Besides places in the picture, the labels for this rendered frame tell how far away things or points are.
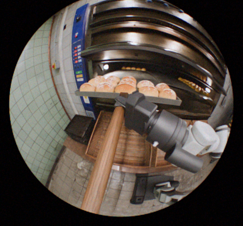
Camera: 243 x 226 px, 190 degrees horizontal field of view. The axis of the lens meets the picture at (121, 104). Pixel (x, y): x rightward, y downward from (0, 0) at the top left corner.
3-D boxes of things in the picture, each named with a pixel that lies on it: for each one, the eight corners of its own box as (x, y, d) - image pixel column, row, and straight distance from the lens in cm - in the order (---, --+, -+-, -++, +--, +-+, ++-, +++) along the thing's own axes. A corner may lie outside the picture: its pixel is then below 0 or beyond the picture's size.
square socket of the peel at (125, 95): (126, 115, 21) (126, 106, 19) (114, 113, 21) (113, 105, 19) (128, 99, 28) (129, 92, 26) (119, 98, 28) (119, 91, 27)
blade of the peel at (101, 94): (179, 106, 37) (182, 100, 36) (75, 95, 42) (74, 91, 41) (159, 82, 66) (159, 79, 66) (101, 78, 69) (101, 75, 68)
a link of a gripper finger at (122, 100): (120, 96, 23) (135, 104, 20) (113, 100, 21) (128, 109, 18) (120, 92, 22) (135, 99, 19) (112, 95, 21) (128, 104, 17)
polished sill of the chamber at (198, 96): (97, 82, 72) (97, 78, 71) (213, 103, 155) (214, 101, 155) (94, 83, 67) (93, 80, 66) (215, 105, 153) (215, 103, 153)
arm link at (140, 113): (137, 117, 27) (163, 133, 26) (119, 133, 22) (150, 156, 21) (142, 86, 20) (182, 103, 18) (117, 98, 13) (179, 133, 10)
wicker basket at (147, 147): (104, 124, 96) (100, 109, 77) (146, 130, 93) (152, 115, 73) (90, 157, 82) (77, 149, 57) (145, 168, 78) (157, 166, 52)
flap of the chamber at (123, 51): (79, 57, 53) (95, 61, 68) (226, 96, 147) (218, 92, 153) (80, 53, 54) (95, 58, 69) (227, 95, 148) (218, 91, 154)
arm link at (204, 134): (192, 117, 18) (211, 124, 30) (172, 143, 22) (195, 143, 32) (206, 138, 15) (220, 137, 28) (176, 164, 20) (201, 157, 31)
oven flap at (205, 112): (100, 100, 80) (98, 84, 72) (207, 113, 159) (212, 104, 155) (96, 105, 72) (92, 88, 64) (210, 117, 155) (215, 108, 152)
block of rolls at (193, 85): (177, 79, 155) (178, 76, 155) (191, 84, 186) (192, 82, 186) (197, 92, 111) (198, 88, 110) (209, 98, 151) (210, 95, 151)
